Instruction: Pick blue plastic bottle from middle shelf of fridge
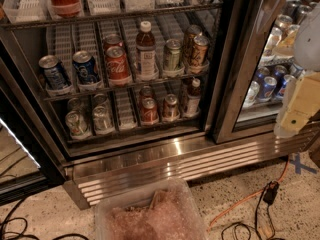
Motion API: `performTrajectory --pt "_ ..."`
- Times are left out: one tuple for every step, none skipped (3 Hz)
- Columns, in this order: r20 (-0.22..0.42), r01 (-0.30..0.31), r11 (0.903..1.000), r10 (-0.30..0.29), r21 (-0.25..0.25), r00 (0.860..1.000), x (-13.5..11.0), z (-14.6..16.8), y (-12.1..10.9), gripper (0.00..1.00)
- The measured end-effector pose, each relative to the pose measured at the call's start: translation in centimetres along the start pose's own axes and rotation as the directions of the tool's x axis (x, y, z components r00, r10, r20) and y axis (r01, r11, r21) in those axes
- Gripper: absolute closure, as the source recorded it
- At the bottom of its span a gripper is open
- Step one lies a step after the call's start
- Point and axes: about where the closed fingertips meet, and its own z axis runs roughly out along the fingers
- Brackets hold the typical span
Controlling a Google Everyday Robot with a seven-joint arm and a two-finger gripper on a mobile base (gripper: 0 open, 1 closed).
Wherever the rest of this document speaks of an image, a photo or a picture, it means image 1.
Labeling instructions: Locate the brown tea bottle white cap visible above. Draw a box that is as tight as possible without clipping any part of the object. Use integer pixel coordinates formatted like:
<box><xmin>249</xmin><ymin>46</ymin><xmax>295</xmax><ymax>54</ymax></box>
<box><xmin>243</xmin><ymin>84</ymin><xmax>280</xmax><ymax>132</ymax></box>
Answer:
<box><xmin>136</xmin><ymin>21</ymin><xmax>156</xmax><ymax>80</ymax></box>

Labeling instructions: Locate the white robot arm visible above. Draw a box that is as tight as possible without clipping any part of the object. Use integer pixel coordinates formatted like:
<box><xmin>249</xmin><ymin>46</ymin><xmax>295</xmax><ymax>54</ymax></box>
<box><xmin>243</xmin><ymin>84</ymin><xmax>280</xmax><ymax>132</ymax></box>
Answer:
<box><xmin>274</xmin><ymin>4</ymin><xmax>320</xmax><ymax>138</ymax></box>

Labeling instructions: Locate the glass fridge door right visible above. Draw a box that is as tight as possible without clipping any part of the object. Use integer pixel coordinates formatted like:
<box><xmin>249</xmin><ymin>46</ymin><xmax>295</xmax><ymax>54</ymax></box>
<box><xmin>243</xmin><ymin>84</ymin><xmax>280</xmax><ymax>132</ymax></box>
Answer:
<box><xmin>212</xmin><ymin>0</ymin><xmax>319</xmax><ymax>143</ymax></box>

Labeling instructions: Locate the steel fridge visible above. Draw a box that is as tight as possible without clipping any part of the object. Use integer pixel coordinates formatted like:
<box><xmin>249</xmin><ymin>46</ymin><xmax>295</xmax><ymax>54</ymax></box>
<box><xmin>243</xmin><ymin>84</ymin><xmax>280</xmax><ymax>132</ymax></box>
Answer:
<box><xmin>0</xmin><ymin>0</ymin><xmax>319</xmax><ymax>209</ymax></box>

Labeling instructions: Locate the blue can compartment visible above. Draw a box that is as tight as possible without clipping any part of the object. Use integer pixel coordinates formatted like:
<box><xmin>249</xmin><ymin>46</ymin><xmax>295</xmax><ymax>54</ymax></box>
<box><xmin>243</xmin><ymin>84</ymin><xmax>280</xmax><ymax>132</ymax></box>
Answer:
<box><xmin>257</xmin><ymin>76</ymin><xmax>277</xmax><ymax>102</ymax></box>
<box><xmin>275</xmin><ymin>74</ymin><xmax>295</xmax><ymax>99</ymax></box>

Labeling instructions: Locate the white can right compartment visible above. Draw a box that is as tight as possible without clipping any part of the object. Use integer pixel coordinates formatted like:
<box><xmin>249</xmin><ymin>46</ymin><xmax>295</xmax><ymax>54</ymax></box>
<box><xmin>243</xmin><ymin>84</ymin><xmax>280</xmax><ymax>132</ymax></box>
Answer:
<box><xmin>243</xmin><ymin>81</ymin><xmax>260</xmax><ymax>108</ymax></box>

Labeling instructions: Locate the black power adapter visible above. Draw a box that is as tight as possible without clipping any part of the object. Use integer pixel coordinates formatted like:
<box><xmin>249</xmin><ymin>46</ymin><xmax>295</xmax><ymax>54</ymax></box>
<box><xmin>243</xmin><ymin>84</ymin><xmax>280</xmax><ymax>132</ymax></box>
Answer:
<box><xmin>263</xmin><ymin>181</ymin><xmax>279</xmax><ymax>205</ymax></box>

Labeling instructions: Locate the orange brown can front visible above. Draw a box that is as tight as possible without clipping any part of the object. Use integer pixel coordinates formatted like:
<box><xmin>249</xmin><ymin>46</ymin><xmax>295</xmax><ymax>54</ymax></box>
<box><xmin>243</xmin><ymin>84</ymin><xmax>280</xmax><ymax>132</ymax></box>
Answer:
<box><xmin>189</xmin><ymin>35</ymin><xmax>209</xmax><ymax>67</ymax></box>

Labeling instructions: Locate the orange brown can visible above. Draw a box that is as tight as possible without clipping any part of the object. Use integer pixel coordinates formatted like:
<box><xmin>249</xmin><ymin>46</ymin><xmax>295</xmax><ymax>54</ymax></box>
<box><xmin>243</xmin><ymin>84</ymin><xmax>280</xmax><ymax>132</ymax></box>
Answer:
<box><xmin>183</xmin><ymin>25</ymin><xmax>202</xmax><ymax>59</ymax></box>
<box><xmin>189</xmin><ymin>35</ymin><xmax>209</xmax><ymax>67</ymax></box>

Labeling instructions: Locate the orange brown can behind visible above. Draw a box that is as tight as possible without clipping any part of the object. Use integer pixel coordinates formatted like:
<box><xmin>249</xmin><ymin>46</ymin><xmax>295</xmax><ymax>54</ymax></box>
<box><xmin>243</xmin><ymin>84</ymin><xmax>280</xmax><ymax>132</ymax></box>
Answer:
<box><xmin>183</xmin><ymin>25</ymin><xmax>202</xmax><ymax>59</ymax></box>

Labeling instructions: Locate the green soda can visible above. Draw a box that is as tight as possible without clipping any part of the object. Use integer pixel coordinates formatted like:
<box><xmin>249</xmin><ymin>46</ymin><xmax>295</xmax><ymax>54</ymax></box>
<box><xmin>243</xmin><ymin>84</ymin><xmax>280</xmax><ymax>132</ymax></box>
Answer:
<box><xmin>163</xmin><ymin>39</ymin><xmax>182</xmax><ymax>71</ymax></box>

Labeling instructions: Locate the red can bottom front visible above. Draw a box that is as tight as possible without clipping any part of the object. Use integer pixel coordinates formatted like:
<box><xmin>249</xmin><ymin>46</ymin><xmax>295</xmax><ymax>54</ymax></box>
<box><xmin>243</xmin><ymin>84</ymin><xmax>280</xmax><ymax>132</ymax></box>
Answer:
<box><xmin>141</xmin><ymin>98</ymin><xmax>159</xmax><ymax>124</ymax></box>

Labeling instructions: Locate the red can bottom behind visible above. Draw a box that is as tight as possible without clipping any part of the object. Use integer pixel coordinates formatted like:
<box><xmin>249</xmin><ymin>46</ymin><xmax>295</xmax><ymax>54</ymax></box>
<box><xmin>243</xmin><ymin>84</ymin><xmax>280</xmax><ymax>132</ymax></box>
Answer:
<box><xmin>139</xmin><ymin>85</ymin><xmax>154</xmax><ymax>100</ymax></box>

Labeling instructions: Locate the clear plastic bin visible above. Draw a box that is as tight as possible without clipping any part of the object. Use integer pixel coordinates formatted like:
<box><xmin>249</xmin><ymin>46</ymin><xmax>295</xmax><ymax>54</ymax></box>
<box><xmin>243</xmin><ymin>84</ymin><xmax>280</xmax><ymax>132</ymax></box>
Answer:
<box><xmin>95</xmin><ymin>178</ymin><xmax>208</xmax><ymax>240</ymax></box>

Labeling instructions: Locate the red cola can front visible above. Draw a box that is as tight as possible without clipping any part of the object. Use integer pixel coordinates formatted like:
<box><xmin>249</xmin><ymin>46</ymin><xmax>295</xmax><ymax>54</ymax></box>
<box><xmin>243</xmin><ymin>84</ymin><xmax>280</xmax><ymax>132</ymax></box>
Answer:
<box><xmin>106</xmin><ymin>46</ymin><xmax>130</xmax><ymax>86</ymax></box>

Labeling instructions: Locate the red cola can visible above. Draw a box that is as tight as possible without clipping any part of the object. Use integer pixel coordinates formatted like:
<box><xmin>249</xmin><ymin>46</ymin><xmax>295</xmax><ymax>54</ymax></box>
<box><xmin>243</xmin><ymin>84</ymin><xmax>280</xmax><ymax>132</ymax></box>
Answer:
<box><xmin>106</xmin><ymin>46</ymin><xmax>130</xmax><ymax>86</ymax></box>
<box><xmin>103</xmin><ymin>34</ymin><xmax>123</xmax><ymax>51</ymax></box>

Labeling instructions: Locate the red cola can behind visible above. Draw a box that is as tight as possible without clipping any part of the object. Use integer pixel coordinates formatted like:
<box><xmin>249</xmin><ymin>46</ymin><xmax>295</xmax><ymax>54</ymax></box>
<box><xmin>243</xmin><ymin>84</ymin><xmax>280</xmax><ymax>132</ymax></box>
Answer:
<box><xmin>103</xmin><ymin>34</ymin><xmax>123</xmax><ymax>51</ymax></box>

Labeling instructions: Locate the silver can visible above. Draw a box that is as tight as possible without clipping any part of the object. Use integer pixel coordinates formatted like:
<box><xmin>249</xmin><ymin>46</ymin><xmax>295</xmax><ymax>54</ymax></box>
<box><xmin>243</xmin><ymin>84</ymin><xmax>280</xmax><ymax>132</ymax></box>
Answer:
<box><xmin>65</xmin><ymin>110</ymin><xmax>91</xmax><ymax>140</ymax></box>
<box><xmin>67</xmin><ymin>98</ymin><xmax>83</xmax><ymax>112</ymax></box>
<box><xmin>92</xmin><ymin>106</ymin><xmax>113</xmax><ymax>134</ymax></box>
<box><xmin>93</xmin><ymin>93</ymin><xmax>109</xmax><ymax>107</ymax></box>

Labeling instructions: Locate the blue pepsi can right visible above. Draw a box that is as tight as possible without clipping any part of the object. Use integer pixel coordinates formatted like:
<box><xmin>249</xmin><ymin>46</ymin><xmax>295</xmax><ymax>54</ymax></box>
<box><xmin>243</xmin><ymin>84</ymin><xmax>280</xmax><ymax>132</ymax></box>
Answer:
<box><xmin>72</xmin><ymin>50</ymin><xmax>100</xmax><ymax>85</ymax></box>

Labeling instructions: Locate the blue pepsi can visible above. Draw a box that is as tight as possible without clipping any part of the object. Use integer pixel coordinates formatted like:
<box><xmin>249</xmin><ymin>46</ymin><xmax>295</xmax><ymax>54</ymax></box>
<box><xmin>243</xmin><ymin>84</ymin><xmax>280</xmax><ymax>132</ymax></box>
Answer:
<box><xmin>39</xmin><ymin>55</ymin><xmax>71</xmax><ymax>90</ymax></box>
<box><xmin>72</xmin><ymin>50</ymin><xmax>100</xmax><ymax>85</ymax></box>

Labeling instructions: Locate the silver can bottom left front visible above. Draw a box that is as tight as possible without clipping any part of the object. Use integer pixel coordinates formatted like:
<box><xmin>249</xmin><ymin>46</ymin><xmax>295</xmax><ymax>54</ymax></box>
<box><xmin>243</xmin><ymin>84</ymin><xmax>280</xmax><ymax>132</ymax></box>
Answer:
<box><xmin>65</xmin><ymin>110</ymin><xmax>91</xmax><ymax>140</ymax></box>

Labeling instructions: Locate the silver can bottom left behind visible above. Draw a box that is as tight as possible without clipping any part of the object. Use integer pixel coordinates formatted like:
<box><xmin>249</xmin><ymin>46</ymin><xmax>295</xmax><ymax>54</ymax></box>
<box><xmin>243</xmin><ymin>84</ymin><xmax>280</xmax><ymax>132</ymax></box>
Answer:
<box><xmin>67</xmin><ymin>98</ymin><xmax>83</xmax><ymax>112</ymax></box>

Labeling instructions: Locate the blue pepsi can left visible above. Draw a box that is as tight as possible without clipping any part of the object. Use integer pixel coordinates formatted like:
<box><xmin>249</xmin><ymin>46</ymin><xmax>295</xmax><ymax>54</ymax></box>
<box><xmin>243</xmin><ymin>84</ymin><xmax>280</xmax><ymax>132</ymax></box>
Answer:
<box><xmin>39</xmin><ymin>55</ymin><xmax>71</xmax><ymax>90</ymax></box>

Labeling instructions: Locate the orange extension cable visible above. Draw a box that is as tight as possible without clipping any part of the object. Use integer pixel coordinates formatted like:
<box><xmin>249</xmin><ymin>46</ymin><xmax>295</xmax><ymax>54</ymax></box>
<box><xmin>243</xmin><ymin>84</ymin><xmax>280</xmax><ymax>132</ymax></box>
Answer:
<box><xmin>207</xmin><ymin>155</ymin><xmax>290</xmax><ymax>232</ymax></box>

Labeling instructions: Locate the black cable left floor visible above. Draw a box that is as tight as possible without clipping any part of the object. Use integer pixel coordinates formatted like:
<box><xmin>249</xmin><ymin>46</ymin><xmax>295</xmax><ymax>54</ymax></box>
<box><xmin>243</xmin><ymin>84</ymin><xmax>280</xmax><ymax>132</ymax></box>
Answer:
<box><xmin>0</xmin><ymin>197</ymin><xmax>90</xmax><ymax>240</ymax></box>

